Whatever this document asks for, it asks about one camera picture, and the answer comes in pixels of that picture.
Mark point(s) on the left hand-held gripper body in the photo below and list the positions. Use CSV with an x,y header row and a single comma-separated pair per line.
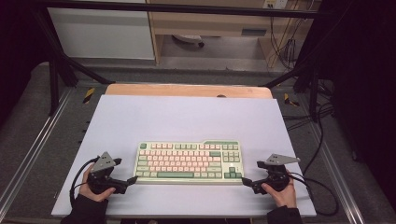
x,y
102,163

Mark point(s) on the black metal frame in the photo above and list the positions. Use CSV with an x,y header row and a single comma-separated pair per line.
x,y
186,8

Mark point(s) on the wooden table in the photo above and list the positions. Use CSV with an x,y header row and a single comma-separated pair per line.
x,y
186,90

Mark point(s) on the yellow clamp right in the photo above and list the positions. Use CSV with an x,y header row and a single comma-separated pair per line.
x,y
291,101

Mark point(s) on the white cabinet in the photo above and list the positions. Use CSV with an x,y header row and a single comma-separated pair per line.
x,y
99,34

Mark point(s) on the white table cover board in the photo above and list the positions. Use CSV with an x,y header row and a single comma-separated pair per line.
x,y
186,121

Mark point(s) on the green and cream keyboard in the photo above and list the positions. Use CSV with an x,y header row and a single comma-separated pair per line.
x,y
190,161

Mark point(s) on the office chair base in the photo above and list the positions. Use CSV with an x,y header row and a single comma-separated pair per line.
x,y
186,38

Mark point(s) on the aluminium floor rail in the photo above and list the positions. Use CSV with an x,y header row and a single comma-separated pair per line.
x,y
37,143
339,180

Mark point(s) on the yellow clamp left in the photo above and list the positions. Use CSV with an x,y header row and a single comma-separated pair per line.
x,y
88,95

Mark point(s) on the black curtain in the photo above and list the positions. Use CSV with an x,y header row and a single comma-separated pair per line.
x,y
18,46
367,77

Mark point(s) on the light wooden desk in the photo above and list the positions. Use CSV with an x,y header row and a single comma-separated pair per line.
x,y
202,23

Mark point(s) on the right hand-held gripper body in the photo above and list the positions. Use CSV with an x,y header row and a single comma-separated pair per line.
x,y
277,177

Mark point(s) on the person's right hand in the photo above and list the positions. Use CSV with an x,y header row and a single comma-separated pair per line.
x,y
285,197

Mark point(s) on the person's left hand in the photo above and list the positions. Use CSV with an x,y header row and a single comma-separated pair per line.
x,y
93,196

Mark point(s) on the yellow clamp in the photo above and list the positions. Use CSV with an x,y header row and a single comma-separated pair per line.
x,y
88,95
291,101

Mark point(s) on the white power strip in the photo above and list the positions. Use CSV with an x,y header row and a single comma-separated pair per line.
x,y
274,3

